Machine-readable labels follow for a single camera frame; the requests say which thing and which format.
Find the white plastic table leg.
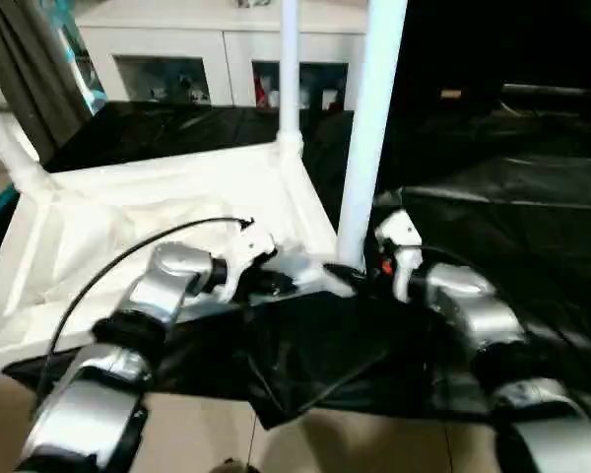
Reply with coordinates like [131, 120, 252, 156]
[335, 0, 409, 270]
[277, 0, 305, 159]
[0, 91, 48, 196]

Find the white plastic table top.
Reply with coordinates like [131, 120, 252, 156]
[0, 137, 361, 385]

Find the black table mat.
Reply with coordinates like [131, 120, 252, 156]
[2, 101, 591, 430]

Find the white glass-door cabinet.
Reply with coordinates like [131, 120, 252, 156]
[76, 0, 370, 112]

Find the teal white plastic package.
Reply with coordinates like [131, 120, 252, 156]
[53, 19, 104, 112]

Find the grey curtain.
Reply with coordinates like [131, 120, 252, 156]
[0, 0, 93, 154]

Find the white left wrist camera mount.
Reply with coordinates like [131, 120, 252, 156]
[224, 227, 278, 303]

